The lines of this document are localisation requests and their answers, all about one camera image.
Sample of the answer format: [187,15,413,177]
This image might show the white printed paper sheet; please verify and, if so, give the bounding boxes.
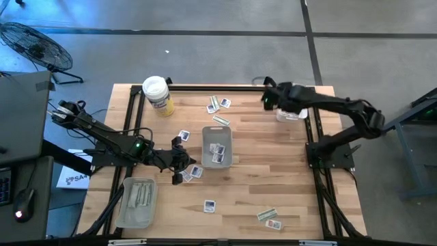
[56,148,94,191]

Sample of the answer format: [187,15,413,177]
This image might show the white plastic handled bin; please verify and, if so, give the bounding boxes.
[275,81,309,123]

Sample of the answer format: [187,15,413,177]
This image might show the grey flat panel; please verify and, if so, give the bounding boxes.
[0,70,55,165]

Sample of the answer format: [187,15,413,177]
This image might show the dark desk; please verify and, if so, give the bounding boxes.
[0,156,55,242]

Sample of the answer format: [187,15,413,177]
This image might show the black aluminium table frame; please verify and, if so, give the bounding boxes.
[76,83,368,240]

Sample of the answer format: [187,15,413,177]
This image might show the black computer mouse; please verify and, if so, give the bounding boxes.
[13,188,36,223]

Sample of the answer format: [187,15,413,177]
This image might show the black rig crossbar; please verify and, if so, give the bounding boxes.
[0,234,437,246]

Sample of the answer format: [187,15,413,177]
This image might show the black keyboard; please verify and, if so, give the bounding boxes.
[0,166,13,207]

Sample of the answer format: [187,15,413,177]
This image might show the grey plastic handled bin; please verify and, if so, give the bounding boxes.
[115,176,158,230]
[201,125,234,170]

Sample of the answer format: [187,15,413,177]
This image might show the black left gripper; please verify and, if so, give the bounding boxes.
[152,136,197,186]

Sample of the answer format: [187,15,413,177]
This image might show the yellow Lysol wipes canister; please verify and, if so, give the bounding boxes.
[141,75,175,118]

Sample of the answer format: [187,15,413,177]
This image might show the black metal bar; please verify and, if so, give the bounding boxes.
[42,139,95,176]

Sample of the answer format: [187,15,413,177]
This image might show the black floor fan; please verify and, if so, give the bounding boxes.
[0,21,85,85]

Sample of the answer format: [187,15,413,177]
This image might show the red print bandage packet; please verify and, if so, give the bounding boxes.
[265,219,283,231]

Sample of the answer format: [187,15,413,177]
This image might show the blue-grey metal cart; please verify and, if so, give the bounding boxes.
[376,87,437,202]

